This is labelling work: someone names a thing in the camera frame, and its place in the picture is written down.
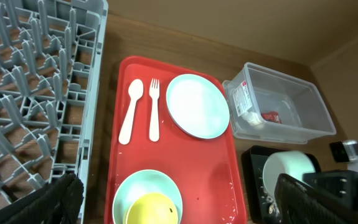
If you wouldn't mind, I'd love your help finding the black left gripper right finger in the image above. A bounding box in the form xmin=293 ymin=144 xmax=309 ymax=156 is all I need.
xmin=275 ymin=174 xmax=358 ymax=224

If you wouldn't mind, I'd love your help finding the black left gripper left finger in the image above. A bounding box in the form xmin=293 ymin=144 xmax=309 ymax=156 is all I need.
xmin=0 ymin=174 xmax=84 ymax=224

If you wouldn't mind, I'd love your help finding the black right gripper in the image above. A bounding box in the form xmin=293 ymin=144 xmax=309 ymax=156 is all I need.
xmin=303 ymin=170 xmax=358 ymax=212

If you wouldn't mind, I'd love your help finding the light green bowl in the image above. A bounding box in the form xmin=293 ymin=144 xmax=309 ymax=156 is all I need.
xmin=262 ymin=151 xmax=316 ymax=200

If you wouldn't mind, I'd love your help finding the red sauce packet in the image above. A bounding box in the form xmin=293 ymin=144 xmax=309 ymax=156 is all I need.
xmin=261 ymin=111 xmax=282 ymax=124

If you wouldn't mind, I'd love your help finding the yellow plastic cup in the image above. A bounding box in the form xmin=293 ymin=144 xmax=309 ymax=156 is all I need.
xmin=123 ymin=192 xmax=179 ymax=224

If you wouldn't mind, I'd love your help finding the white napkin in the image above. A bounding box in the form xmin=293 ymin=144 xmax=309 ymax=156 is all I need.
xmin=242 ymin=111 xmax=264 ymax=129

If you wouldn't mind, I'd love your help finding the black waste bin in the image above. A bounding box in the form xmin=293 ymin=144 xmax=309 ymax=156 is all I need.
xmin=241 ymin=146 xmax=321 ymax=223

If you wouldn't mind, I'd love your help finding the grey plastic dishwasher rack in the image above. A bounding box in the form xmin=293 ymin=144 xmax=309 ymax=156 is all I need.
xmin=0 ymin=0 xmax=108 ymax=210

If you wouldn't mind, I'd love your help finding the light blue bowl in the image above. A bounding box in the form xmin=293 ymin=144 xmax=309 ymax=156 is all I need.
xmin=111 ymin=169 xmax=183 ymax=223

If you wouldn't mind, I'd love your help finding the red plastic tray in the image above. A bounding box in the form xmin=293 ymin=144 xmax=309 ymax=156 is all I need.
xmin=104 ymin=56 xmax=248 ymax=223

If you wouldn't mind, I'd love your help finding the clear plastic storage bin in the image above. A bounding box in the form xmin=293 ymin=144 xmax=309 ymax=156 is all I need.
xmin=223 ymin=62 xmax=336 ymax=144

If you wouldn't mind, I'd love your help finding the white plastic spoon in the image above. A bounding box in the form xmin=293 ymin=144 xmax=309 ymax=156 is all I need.
xmin=118 ymin=79 xmax=144 ymax=145

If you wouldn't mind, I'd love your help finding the light blue plate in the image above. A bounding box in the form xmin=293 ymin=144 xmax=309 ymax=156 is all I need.
xmin=166 ymin=73 xmax=230 ymax=139

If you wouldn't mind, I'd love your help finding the white plastic fork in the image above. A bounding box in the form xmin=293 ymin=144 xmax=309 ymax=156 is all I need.
xmin=149 ymin=78 xmax=160 ymax=142

